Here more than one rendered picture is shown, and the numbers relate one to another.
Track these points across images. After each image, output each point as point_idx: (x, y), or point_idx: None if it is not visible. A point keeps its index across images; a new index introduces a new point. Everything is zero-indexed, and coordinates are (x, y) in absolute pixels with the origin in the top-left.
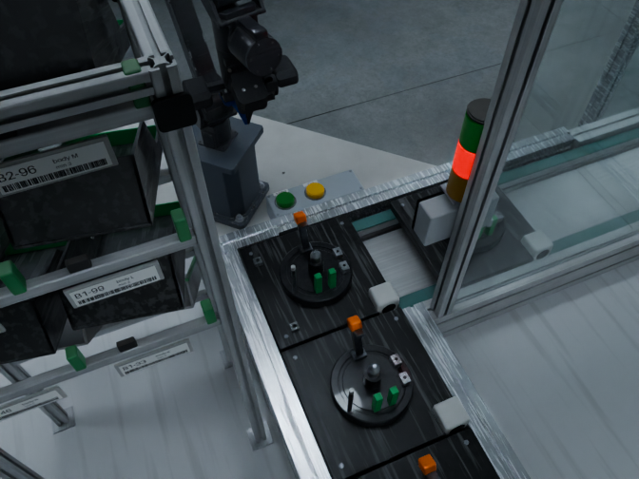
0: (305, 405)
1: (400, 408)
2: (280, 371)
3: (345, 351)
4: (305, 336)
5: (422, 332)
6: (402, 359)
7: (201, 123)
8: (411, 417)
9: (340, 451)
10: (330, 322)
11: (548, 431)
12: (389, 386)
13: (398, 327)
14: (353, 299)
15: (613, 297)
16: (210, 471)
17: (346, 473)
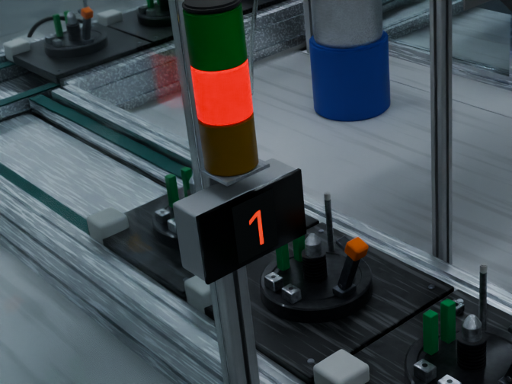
0: (388, 256)
1: (270, 266)
2: (443, 280)
3: (367, 309)
4: (432, 308)
5: (265, 367)
6: (283, 304)
7: None
8: (255, 280)
9: (327, 238)
10: (408, 331)
11: None
12: (291, 278)
13: (302, 353)
14: (389, 365)
15: None
16: (475, 267)
17: (312, 228)
